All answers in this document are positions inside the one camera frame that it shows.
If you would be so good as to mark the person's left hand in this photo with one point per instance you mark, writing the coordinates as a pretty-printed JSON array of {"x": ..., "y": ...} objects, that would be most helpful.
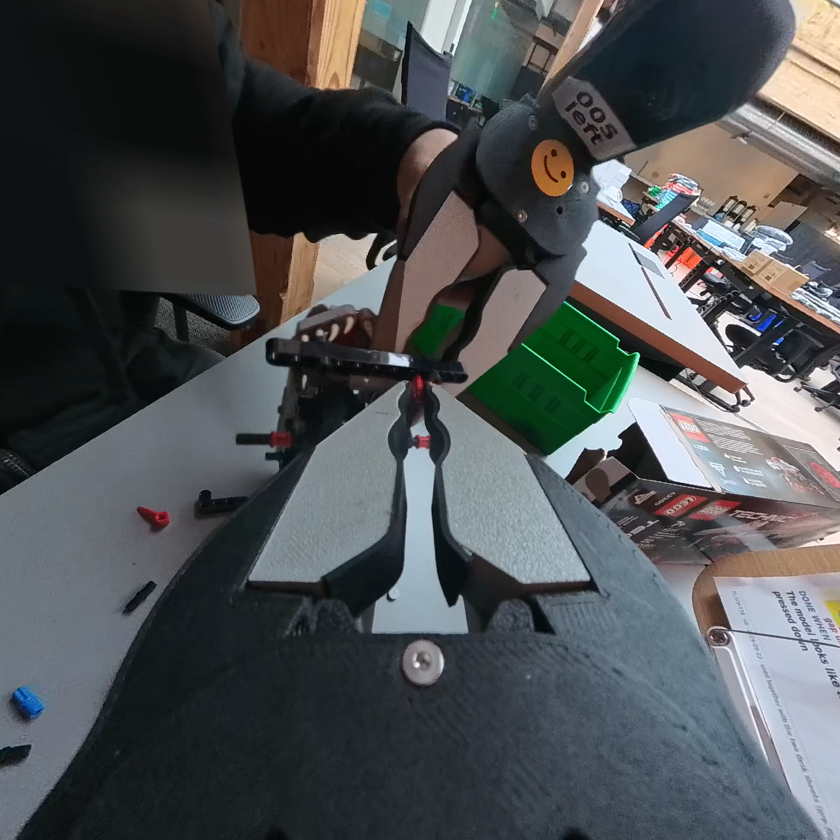
[{"x": 420, "y": 170}]

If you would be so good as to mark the person's left forearm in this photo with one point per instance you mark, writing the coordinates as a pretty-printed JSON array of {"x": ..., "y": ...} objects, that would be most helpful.
[{"x": 315, "y": 164}]

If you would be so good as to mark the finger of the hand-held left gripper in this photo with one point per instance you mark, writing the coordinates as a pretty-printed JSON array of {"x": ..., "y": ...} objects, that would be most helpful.
[
  {"x": 430, "y": 262},
  {"x": 518, "y": 308}
]

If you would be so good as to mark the black grey lego model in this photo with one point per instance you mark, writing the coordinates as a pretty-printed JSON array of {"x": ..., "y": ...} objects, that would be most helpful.
[{"x": 341, "y": 358}]

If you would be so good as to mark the black high-back chair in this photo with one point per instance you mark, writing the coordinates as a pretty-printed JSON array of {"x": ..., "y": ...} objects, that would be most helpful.
[{"x": 426, "y": 72}]

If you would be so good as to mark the green plastic bin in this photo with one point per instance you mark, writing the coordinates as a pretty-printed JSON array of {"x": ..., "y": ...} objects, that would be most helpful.
[{"x": 558, "y": 394}]

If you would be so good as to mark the black lego pin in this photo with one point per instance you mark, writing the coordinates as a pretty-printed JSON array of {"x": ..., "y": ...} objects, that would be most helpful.
[
  {"x": 140, "y": 597},
  {"x": 14, "y": 753}
]

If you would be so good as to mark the metal air duct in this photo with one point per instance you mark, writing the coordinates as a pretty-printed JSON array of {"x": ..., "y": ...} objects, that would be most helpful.
[{"x": 787, "y": 144}]

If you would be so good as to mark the small black red lego piece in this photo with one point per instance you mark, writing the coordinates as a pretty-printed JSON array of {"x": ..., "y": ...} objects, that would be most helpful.
[{"x": 417, "y": 388}]

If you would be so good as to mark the blue lego pin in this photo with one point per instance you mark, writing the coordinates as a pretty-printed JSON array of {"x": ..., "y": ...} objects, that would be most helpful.
[{"x": 27, "y": 702}]

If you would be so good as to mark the black lego set box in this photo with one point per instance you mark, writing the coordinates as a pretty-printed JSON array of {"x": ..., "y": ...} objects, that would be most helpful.
[{"x": 722, "y": 518}]

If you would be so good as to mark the slanted wooden beam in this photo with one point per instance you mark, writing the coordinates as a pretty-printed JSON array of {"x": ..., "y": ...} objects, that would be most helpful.
[{"x": 574, "y": 39}]

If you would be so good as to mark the black mesh office chair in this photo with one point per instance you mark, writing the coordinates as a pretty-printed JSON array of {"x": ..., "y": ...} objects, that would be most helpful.
[{"x": 223, "y": 308}]

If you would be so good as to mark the black lego connector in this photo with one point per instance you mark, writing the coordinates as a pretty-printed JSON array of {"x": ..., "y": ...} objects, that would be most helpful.
[{"x": 220, "y": 503}]

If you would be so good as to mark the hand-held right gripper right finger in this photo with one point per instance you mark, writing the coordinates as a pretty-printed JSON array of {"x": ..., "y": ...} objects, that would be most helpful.
[{"x": 505, "y": 518}]

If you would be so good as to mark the grey table wooden edge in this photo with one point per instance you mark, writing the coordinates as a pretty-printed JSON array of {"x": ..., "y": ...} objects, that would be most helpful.
[{"x": 623, "y": 275}]

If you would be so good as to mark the wooden pillar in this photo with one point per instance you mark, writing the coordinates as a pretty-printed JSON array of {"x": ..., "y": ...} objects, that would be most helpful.
[{"x": 295, "y": 65}]

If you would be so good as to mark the instruction sheet on stand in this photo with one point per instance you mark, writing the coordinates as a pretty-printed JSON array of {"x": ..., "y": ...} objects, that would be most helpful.
[{"x": 754, "y": 559}]

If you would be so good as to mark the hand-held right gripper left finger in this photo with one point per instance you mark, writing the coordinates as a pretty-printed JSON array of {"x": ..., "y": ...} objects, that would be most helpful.
[{"x": 334, "y": 512}]

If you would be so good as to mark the clear clip bar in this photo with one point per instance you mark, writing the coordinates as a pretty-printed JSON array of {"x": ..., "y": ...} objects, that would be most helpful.
[{"x": 741, "y": 682}]

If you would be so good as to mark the printed instruction sheet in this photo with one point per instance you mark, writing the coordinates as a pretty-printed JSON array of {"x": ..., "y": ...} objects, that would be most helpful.
[{"x": 807, "y": 689}]

